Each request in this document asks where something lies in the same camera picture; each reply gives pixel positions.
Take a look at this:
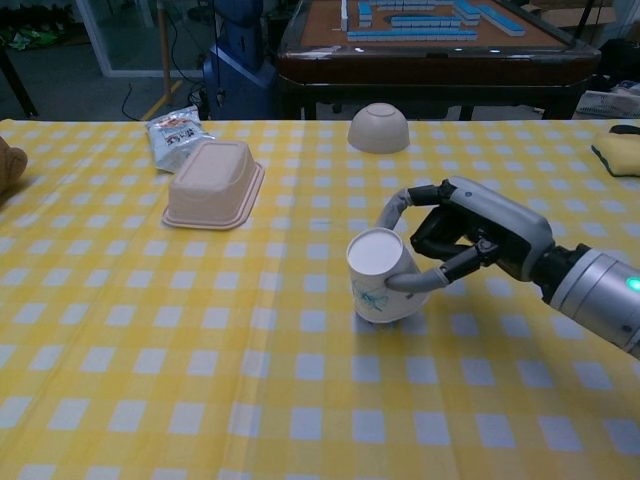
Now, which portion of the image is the short blue mahjong tile row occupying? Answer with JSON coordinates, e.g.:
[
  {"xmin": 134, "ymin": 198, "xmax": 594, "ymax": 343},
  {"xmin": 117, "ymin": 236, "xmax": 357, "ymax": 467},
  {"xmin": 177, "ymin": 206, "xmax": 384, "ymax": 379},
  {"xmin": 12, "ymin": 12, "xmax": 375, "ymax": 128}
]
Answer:
[{"xmin": 390, "ymin": 15, "xmax": 461, "ymax": 29}]

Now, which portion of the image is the yellow white checkered tablecloth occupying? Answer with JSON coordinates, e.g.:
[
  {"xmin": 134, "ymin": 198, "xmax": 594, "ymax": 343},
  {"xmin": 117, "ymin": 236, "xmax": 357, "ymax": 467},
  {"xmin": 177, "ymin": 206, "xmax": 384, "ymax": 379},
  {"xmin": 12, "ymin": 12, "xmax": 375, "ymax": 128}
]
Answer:
[{"xmin": 0, "ymin": 118, "xmax": 640, "ymax": 480}]

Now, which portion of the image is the white snack bag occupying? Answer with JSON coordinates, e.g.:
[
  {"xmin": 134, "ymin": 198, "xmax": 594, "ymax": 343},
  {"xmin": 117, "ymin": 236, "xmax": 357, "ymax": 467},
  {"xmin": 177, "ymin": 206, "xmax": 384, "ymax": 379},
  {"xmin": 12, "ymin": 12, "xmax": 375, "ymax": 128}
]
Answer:
[{"xmin": 144, "ymin": 104, "xmax": 217, "ymax": 175}]

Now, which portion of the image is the yellow black sponge cloth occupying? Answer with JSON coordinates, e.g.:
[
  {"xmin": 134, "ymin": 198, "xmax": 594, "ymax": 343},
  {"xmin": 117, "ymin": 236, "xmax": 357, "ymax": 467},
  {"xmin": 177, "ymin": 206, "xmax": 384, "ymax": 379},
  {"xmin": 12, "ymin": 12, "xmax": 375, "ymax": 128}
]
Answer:
[{"xmin": 590, "ymin": 124, "xmax": 640, "ymax": 178}]

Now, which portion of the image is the beige round bowl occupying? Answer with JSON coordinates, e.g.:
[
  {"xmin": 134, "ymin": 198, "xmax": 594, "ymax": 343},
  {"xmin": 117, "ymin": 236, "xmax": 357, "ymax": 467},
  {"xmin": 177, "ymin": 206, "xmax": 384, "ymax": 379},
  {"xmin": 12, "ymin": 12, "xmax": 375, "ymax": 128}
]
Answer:
[{"xmin": 347, "ymin": 101, "xmax": 411, "ymax": 155}]

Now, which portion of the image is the black table leg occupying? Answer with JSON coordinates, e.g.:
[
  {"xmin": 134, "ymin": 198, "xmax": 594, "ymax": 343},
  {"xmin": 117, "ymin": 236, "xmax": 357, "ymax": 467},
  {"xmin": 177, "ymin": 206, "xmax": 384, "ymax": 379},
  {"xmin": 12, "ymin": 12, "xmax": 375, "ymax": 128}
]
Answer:
[{"xmin": 0, "ymin": 47, "xmax": 39, "ymax": 119}]

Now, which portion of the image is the wooden pole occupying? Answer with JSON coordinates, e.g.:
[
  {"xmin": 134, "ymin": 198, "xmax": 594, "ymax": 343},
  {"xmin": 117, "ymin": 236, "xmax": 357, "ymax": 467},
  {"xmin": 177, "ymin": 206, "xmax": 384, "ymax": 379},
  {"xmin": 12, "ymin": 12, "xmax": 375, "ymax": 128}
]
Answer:
[{"xmin": 157, "ymin": 0, "xmax": 174, "ymax": 109}]

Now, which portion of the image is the white printed paper cup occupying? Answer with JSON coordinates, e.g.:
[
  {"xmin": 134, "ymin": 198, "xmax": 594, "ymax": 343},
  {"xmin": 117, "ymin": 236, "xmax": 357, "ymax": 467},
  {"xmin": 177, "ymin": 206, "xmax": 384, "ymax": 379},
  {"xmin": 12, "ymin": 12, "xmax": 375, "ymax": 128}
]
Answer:
[{"xmin": 346, "ymin": 227, "xmax": 431, "ymax": 326}]

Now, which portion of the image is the blue machine base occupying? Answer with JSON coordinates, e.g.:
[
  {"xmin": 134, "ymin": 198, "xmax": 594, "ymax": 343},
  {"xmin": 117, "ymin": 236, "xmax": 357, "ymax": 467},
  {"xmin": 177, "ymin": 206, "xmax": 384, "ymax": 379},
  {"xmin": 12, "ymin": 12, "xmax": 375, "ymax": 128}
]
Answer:
[{"xmin": 202, "ymin": 0, "xmax": 277, "ymax": 121}]

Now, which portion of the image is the white printed box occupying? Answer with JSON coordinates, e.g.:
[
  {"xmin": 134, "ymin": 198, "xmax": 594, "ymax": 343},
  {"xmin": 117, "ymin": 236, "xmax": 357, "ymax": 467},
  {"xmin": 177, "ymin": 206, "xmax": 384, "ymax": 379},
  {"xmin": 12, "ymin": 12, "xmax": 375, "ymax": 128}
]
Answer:
[{"xmin": 574, "ymin": 79, "xmax": 640, "ymax": 119}]

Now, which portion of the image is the green packages pile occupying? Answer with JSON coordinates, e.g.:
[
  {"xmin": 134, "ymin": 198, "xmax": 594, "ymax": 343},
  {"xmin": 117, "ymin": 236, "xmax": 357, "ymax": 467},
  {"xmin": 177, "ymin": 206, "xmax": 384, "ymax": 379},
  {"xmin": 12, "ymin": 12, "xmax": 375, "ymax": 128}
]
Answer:
[{"xmin": 0, "ymin": 27, "xmax": 57, "ymax": 51}]

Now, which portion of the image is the beige rectangular plastic container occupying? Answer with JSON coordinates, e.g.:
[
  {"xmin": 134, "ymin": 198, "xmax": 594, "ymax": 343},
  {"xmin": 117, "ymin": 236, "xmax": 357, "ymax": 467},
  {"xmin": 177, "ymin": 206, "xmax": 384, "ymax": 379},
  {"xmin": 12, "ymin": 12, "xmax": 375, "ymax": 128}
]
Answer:
[{"xmin": 160, "ymin": 140, "xmax": 266, "ymax": 232}]

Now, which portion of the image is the long blue mahjong tile row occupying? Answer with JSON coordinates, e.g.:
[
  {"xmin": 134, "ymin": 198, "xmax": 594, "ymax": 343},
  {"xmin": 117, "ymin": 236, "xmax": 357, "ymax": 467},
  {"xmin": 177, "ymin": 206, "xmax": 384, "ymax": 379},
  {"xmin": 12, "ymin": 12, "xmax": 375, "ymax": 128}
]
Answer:
[{"xmin": 346, "ymin": 29, "xmax": 479, "ymax": 42}]

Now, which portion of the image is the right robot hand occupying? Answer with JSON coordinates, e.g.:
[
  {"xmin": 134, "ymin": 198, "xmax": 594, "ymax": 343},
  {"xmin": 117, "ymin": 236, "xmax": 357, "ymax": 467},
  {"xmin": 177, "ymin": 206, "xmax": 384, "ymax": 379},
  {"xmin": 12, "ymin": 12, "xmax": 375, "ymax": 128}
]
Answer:
[{"xmin": 374, "ymin": 176, "xmax": 556, "ymax": 294}]

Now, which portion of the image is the dark wooden mahjong table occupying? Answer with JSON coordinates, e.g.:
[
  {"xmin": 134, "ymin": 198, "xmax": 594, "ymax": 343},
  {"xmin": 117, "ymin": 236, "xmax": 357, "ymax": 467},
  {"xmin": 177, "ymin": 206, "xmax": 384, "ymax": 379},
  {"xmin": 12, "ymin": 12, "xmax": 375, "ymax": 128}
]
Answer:
[{"xmin": 276, "ymin": 0, "xmax": 602, "ymax": 121}]

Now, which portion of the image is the diagonal blue mahjong tile row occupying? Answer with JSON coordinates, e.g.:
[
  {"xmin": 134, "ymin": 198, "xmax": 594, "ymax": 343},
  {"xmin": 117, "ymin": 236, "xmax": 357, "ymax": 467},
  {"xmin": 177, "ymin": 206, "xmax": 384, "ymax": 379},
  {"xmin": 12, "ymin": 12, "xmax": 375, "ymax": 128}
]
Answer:
[{"xmin": 452, "ymin": 0, "xmax": 527, "ymax": 37}]

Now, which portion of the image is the brown plush toy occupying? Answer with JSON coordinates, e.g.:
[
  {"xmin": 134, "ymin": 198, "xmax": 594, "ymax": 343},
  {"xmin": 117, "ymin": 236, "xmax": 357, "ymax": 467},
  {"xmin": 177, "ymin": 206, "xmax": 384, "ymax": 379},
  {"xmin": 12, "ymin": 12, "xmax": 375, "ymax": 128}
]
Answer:
[{"xmin": 0, "ymin": 135, "xmax": 29, "ymax": 209}]

